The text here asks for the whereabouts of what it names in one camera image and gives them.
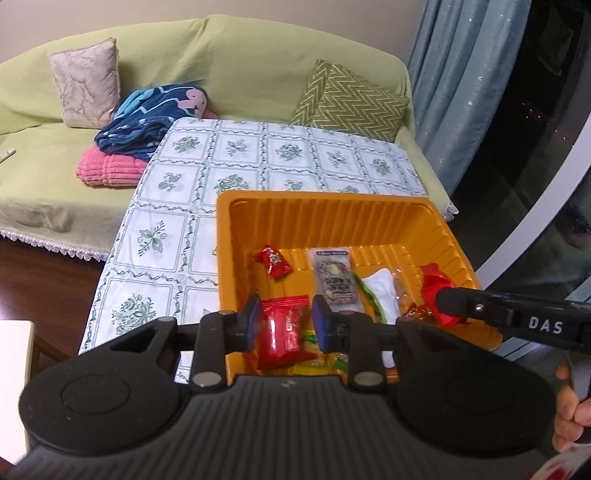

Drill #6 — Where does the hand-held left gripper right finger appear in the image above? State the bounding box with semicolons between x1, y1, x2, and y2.
312;295;467;393

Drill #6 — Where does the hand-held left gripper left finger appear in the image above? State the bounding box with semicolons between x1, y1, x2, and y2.
108;295;262;394

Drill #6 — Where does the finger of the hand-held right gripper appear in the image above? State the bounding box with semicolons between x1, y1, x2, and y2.
434;286;515;330

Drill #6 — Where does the red snack packet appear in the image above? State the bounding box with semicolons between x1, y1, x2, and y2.
419;263;472;329
256;295;318;371

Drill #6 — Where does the yellow candy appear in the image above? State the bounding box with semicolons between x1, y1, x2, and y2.
292;357;335;376

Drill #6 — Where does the grey snack packet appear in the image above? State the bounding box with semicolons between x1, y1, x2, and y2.
308;247;362;313

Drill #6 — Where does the small red candy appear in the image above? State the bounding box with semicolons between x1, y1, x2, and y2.
252;244;293;280

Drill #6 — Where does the green red snack bag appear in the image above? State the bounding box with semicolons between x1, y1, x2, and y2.
352;267;402;326

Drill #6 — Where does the orange plastic tray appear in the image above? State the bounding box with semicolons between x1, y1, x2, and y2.
216;190;504;384

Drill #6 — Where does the person's right hand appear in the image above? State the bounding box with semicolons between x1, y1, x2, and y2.
554;360;591;446

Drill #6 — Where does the floral tablecloth table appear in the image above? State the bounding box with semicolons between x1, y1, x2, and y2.
78;117;428;384

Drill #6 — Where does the red white printed cloth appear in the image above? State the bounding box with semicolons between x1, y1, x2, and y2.
531;445;591;480

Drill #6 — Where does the pink ribbed cushion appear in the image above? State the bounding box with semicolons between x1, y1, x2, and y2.
76;147;151;188

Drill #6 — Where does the green zigzag cushion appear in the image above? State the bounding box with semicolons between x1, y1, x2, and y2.
291;58;411;143

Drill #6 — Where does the blue printed blanket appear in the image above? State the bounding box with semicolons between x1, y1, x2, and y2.
94;83;209;161

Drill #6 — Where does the blue grey curtain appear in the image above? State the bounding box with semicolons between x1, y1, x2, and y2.
405;0;532;197

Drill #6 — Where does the white stool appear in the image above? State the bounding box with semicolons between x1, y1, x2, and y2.
0;320;80;464

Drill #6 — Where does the green covered sofa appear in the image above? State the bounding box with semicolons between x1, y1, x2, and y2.
0;14;460;264

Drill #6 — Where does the beige cushion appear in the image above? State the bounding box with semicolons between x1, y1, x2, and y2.
50;38;121;130

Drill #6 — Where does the white window frame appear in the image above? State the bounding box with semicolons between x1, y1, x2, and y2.
475;134;591;289

